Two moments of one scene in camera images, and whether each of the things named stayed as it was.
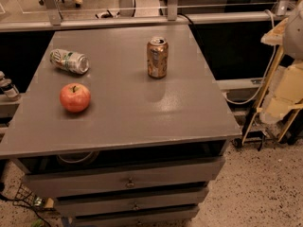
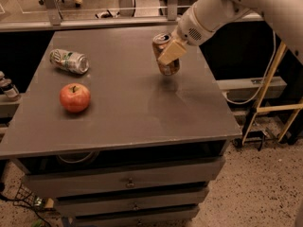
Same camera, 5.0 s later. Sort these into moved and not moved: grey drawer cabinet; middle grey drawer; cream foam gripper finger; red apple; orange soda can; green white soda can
Moved: orange soda can; cream foam gripper finger
Not moved: middle grey drawer; grey drawer cabinet; green white soda can; red apple
